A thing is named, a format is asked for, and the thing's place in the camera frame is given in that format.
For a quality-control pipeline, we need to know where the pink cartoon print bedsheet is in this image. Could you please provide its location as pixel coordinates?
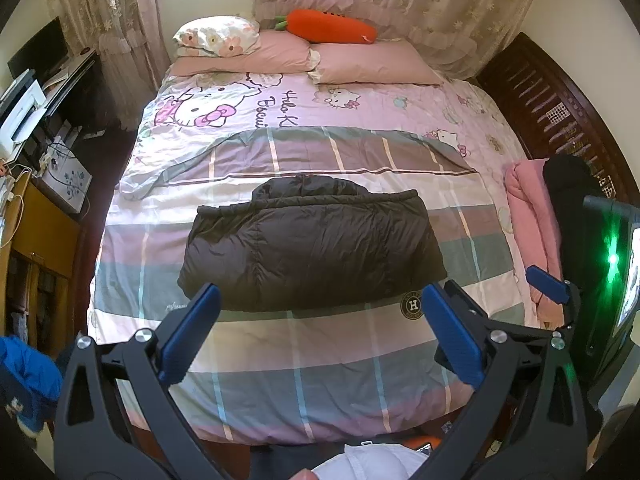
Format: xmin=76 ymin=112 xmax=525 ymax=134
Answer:
xmin=120 ymin=67 xmax=532 ymax=203

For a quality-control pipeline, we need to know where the dark cloth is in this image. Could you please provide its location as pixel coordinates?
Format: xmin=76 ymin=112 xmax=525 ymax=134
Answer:
xmin=542 ymin=155 xmax=609 ymax=286

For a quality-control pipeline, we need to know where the brown puffer jacket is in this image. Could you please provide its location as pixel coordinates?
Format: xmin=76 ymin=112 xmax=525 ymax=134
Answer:
xmin=177 ymin=174 xmax=449 ymax=314

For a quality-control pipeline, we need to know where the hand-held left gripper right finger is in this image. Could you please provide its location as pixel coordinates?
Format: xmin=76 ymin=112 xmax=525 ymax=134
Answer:
xmin=421 ymin=279 xmax=589 ymax=480

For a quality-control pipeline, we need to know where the black monitor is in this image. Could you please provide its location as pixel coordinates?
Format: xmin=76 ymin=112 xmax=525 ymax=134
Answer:
xmin=7 ymin=16 xmax=69 ymax=82

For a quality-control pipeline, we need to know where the dark wooden headboard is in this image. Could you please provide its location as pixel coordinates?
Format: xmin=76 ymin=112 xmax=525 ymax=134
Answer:
xmin=474 ymin=32 xmax=640 ymax=207

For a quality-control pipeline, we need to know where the floral lace curtain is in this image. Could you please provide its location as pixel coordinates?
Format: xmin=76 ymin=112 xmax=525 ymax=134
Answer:
xmin=250 ymin=0 xmax=552 ymax=82
xmin=44 ymin=0 xmax=172 ymax=132

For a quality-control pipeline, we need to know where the pink pillow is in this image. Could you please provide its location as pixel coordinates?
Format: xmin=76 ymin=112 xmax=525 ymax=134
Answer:
xmin=307 ymin=40 xmax=444 ymax=86
xmin=170 ymin=30 xmax=321 ymax=77

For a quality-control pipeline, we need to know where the white printer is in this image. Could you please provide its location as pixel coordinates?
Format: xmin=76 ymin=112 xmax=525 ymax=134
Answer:
xmin=0 ymin=69 xmax=49 ymax=159

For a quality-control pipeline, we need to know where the carrot plush toy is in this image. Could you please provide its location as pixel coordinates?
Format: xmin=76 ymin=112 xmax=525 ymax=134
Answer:
xmin=273 ymin=8 xmax=379 ymax=46

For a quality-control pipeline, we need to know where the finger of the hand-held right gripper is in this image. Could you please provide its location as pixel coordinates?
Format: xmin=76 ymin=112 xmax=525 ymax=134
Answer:
xmin=525 ymin=265 xmax=584 ymax=332

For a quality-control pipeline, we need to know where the checked quilt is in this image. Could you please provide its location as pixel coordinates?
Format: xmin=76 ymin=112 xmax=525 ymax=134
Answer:
xmin=87 ymin=125 xmax=532 ymax=445

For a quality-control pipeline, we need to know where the black desk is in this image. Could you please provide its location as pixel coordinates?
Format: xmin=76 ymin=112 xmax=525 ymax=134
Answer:
xmin=42 ymin=49 xmax=109 ymax=137

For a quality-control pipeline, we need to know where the blue cloth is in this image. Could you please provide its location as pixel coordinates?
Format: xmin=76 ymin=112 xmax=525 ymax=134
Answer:
xmin=0 ymin=335 xmax=64 ymax=434

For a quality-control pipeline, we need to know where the white floral box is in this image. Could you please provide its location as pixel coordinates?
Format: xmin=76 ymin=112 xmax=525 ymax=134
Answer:
xmin=39 ymin=156 xmax=94 ymax=217

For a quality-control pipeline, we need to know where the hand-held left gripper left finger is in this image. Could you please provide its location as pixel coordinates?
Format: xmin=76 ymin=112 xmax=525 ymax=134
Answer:
xmin=54 ymin=282 xmax=232 ymax=480

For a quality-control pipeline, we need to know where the pink folded cloth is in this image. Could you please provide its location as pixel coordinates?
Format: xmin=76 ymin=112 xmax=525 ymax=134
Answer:
xmin=503 ymin=158 xmax=569 ymax=332

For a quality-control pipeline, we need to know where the wooden cabinet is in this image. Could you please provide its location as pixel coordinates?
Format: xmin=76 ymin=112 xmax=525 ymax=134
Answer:
xmin=0 ymin=175 xmax=84 ymax=343

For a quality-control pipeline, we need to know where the white cloth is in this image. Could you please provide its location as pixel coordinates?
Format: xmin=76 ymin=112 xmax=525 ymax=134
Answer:
xmin=309 ymin=442 xmax=432 ymax=480

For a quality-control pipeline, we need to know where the floral pillow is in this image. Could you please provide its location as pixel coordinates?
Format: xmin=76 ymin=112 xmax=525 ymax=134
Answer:
xmin=172 ymin=15 xmax=261 ymax=59

